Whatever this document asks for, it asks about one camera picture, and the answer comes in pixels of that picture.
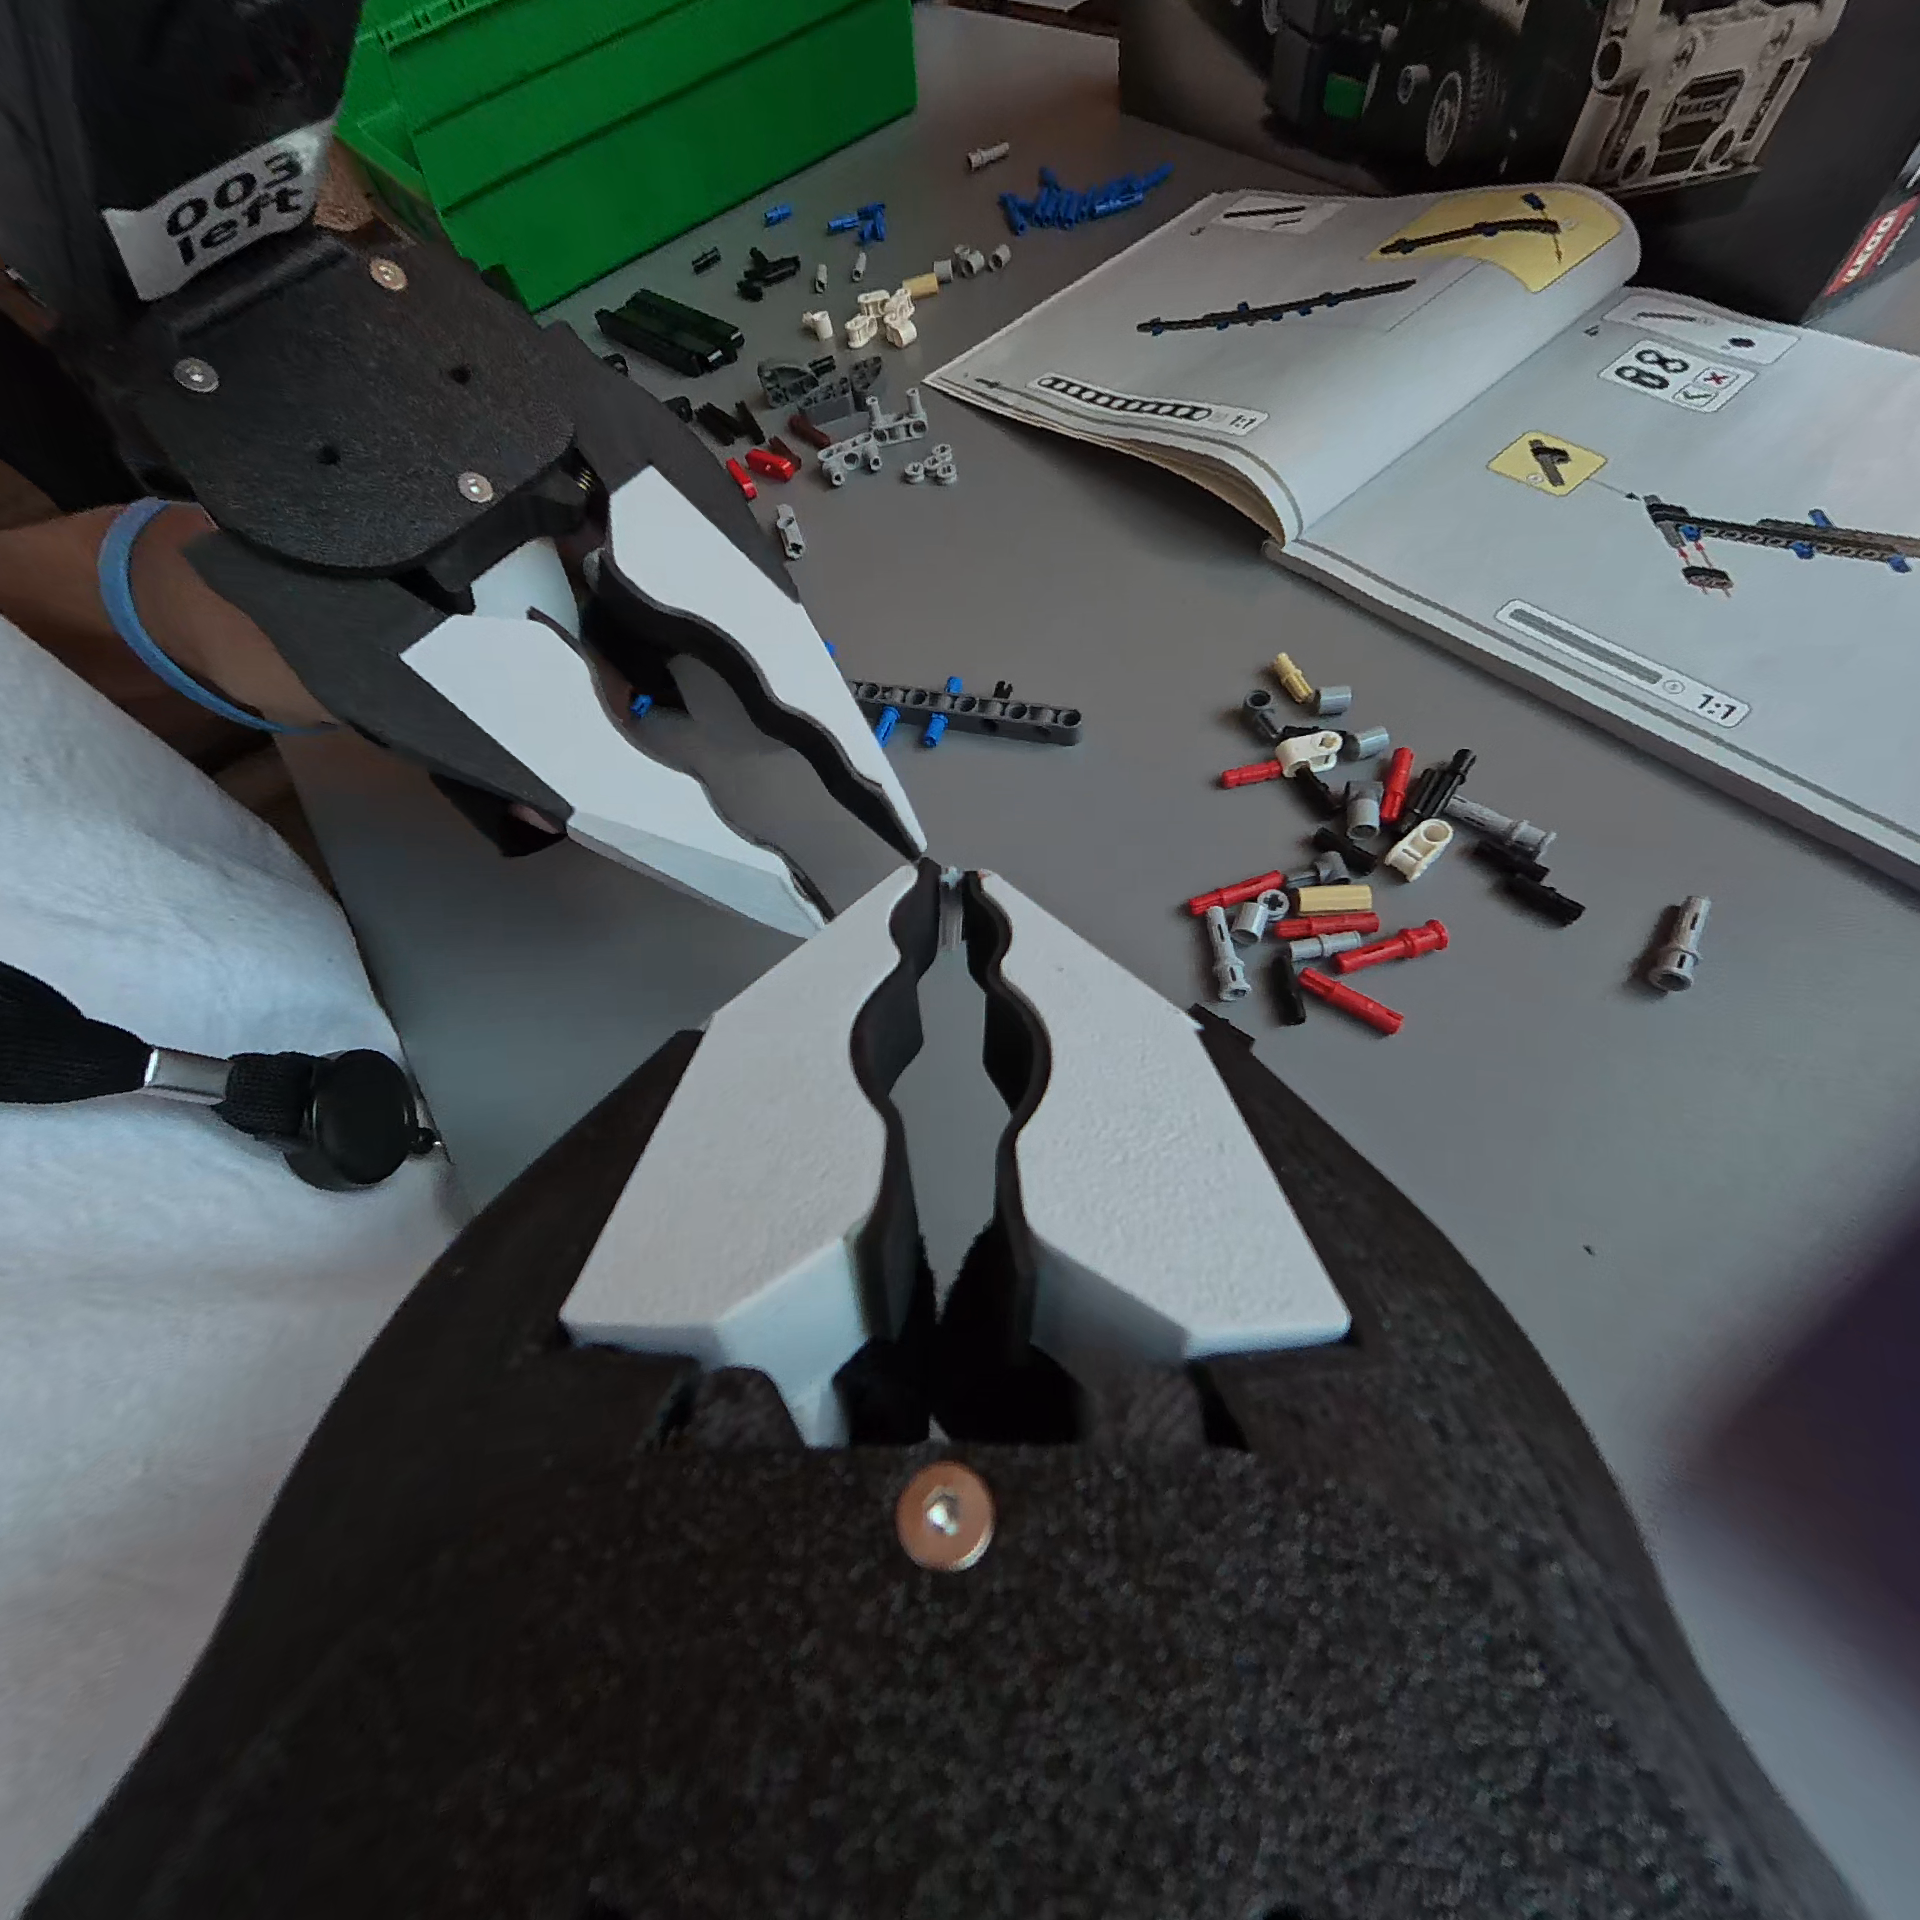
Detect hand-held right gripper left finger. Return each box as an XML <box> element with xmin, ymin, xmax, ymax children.
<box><xmin>560</xmin><ymin>861</ymin><xmax>952</xmax><ymax>1450</ymax></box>

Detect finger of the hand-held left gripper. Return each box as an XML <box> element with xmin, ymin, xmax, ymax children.
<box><xmin>397</xmin><ymin>609</ymin><xmax>835</xmax><ymax>941</ymax></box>
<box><xmin>582</xmin><ymin>461</ymin><xmax>929</xmax><ymax>865</ymax></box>

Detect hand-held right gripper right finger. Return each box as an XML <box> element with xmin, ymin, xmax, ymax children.
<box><xmin>961</xmin><ymin>865</ymin><xmax>1356</xmax><ymax>1368</ymax></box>

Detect person's left forearm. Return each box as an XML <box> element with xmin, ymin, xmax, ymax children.
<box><xmin>0</xmin><ymin>496</ymin><xmax>301</xmax><ymax>819</ymax></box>

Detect large grey lego connector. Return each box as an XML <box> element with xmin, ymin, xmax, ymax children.
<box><xmin>817</xmin><ymin>393</ymin><xmax>934</xmax><ymax>489</ymax></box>

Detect black lego block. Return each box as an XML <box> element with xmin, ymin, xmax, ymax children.
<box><xmin>597</xmin><ymin>289</ymin><xmax>746</xmax><ymax>378</ymax></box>

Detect scattered mixed lego pieces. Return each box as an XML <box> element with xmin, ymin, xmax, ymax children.
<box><xmin>661</xmin><ymin>143</ymin><xmax>1022</xmax><ymax>565</ymax></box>

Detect heap of blue lego pins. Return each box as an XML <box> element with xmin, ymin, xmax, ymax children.
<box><xmin>997</xmin><ymin>163</ymin><xmax>1180</xmax><ymax>239</ymax></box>

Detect dark lego set box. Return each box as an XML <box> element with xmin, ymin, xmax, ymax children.
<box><xmin>1117</xmin><ymin>0</ymin><xmax>1920</xmax><ymax>324</ymax></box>

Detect person's left hand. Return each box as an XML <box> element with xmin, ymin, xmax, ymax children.
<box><xmin>157</xmin><ymin>547</ymin><xmax>332</xmax><ymax>732</ymax></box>

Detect pile of red black pins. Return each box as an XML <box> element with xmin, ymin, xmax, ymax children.
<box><xmin>1184</xmin><ymin>652</ymin><xmax>1588</xmax><ymax>1041</ymax></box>

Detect blue wristband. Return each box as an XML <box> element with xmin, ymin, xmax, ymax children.
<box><xmin>93</xmin><ymin>498</ymin><xmax>324</xmax><ymax>741</ymax></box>

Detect dark grey beam blue pins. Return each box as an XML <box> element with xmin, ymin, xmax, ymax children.
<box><xmin>848</xmin><ymin>672</ymin><xmax>1085</xmax><ymax>752</ymax></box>

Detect green plastic bin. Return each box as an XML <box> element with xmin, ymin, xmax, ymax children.
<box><xmin>334</xmin><ymin>0</ymin><xmax>921</xmax><ymax>314</ymax></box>

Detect open instruction booklet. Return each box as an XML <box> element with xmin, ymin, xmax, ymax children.
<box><xmin>929</xmin><ymin>183</ymin><xmax>1920</xmax><ymax>889</ymax></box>

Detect black box with red label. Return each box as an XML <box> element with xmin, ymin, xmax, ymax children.
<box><xmin>1800</xmin><ymin>143</ymin><xmax>1920</xmax><ymax>361</ymax></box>

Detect black lanyard with metal clip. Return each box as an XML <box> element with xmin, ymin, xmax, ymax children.
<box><xmin>0</xmin><ymin>961</ymin><xmax>444</xmax><ymax>1194</ymax></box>

